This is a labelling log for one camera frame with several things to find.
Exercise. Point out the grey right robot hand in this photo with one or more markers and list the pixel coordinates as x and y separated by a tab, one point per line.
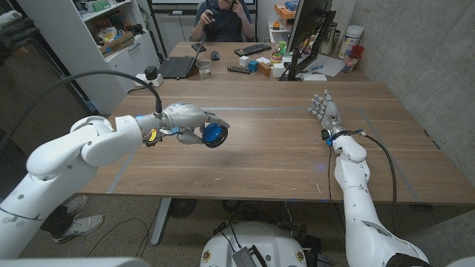
330	113

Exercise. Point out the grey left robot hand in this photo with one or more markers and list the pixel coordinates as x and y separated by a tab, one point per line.
183	116

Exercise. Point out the blue dome push button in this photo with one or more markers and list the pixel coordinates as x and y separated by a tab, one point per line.
214	134

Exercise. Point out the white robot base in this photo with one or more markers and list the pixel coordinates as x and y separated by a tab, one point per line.
274	241

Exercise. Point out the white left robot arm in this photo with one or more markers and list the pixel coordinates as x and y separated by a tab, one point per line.
67	155

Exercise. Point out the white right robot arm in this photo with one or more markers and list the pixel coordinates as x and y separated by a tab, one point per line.
358	207

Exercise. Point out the flat white box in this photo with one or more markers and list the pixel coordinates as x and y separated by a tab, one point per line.
314	77

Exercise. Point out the white paper sheet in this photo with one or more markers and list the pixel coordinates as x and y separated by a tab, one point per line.
330	65

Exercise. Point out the black laptop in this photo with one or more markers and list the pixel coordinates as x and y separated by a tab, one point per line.
177	66

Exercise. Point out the clear drinking glass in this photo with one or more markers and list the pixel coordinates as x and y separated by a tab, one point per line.
203	70

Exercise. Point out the black power adapter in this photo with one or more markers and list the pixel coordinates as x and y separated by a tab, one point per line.
151	72

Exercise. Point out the white power strip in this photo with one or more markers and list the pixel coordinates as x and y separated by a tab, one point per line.
139	79

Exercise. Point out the white block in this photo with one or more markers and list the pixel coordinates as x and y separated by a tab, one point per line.
278	70

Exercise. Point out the black computer mouse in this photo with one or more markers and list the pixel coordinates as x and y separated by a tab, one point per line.
215	55

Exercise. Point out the black smartphone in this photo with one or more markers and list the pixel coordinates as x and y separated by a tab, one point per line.
198	47

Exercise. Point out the black remote control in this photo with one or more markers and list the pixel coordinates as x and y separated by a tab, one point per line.
239	69

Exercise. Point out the white cylindrical canister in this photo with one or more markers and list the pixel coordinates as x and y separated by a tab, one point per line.
350	39

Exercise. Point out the wooden block with holes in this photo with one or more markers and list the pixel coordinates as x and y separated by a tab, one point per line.
265	69

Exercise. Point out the green plastic toy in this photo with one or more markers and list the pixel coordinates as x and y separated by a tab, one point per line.
282	47

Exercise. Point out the small white cube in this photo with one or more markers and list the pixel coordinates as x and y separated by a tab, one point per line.
244	61

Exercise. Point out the small blue cube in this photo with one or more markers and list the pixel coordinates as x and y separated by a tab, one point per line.
253	66

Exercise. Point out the round black floor fan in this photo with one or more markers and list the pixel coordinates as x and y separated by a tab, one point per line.
182	207

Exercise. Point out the black computer monitor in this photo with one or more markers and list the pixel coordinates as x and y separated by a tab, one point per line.
308	22

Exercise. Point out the black keyboard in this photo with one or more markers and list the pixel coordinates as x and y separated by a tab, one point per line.
253	49

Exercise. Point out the cardboard box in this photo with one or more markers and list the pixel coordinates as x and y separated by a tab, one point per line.
117	44

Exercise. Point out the seated person in dark shirt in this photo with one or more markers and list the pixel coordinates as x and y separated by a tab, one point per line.
226	22

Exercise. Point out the grey table leg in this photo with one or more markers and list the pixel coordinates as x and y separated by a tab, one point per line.
161	220

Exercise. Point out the orange box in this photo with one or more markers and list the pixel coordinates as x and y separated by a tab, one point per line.
285	12

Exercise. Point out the white shelf cabinet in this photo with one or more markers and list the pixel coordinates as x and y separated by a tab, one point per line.
74	44

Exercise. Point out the green box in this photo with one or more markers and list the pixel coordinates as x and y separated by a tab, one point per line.
101	5

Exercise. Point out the standing person with white sneakers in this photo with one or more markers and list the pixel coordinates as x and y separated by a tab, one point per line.
83	224

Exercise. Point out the grey finned electronics box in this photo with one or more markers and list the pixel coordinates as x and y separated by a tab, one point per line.
244	257

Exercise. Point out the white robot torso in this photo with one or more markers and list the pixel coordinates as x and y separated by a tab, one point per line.
74	262

